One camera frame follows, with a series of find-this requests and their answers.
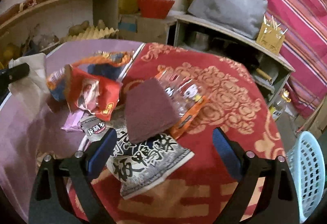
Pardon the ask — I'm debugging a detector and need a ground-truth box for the maroon scouring pad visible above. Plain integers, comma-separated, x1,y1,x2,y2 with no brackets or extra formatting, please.
124,78,180,144

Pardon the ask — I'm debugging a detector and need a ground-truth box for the grey low shelf unit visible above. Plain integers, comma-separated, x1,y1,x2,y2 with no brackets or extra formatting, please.
174,14,295,106

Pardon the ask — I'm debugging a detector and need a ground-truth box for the orange blue foil bag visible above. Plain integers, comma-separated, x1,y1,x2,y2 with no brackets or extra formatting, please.
47,51,134,101

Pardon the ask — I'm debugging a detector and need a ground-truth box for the striped pink curtain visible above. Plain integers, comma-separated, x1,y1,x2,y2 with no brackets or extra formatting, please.
267,0,326,118

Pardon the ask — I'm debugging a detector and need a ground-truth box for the wooden handled pan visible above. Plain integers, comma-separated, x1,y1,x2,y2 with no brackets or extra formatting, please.
252,68,273,84

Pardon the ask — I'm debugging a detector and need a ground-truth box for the cardboard box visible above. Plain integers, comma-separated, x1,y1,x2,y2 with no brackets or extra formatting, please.
118,14,177,45

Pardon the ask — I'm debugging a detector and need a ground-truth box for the yellow chopstick holder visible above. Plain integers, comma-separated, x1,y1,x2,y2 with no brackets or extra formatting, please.
256,16,288,55

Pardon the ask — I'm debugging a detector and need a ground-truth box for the purple table cloth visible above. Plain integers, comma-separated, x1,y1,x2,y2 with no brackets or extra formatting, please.
1,40,141,221

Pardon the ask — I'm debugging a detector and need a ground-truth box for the red plastic basket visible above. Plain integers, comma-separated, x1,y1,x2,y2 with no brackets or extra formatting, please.
138,0,175,19

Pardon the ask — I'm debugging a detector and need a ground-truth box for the red floral towel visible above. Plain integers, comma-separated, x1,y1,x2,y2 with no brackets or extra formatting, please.
66,42,287,224

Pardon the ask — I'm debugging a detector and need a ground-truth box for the white paper tissue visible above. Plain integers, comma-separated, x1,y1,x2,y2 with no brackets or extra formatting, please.
9,53,50,121

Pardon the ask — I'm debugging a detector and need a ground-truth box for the small grey sachet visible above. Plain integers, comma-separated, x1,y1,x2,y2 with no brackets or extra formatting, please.
80,115,108,143

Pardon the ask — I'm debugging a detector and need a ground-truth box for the light blue laundry basket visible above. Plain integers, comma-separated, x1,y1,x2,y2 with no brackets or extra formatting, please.
287,131,325,223

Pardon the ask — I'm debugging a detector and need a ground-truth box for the clear orange snack bag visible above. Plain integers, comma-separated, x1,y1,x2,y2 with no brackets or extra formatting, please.
155,69,208,139

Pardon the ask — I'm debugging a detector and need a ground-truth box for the wooden wall shelf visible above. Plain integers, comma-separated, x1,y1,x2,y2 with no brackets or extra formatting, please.
1,0,119,53

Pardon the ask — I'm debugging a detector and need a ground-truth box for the grey calligraphy snack bag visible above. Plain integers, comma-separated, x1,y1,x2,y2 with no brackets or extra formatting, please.
106,122,195,200

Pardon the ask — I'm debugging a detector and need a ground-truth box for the red snack wrapper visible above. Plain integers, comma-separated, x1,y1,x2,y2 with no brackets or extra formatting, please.
64,65,121,122

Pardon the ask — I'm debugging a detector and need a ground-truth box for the oil bottle on floor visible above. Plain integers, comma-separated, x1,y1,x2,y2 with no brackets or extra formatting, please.
269,88,291,121

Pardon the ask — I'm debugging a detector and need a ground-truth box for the yellow egg tray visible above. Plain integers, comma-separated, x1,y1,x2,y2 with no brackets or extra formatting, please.
60,26,119,43

